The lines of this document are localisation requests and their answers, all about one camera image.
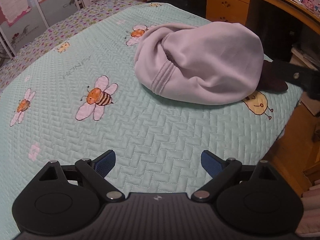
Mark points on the pink bordered wall poster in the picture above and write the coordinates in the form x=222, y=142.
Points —
x=15, y=2

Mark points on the sliding door wardrobe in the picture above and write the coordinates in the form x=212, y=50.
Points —
x=52, y=10

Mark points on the bee print quilted blanket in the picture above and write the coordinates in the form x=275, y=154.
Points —
x=150, y=130

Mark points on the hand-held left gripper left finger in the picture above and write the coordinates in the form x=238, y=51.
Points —
x=106, y=163

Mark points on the wooden desk with drawers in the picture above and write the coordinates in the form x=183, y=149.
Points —
x=230, y=2

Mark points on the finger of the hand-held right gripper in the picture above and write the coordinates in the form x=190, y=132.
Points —
x=287, y=71

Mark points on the purple floral bedsheet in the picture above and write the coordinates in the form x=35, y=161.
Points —
x=75, y=25

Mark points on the grey and brown printed sweatshirt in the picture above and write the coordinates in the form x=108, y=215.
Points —
x=212, y=60

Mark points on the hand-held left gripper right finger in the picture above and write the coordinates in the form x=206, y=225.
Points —
x=211, y=163

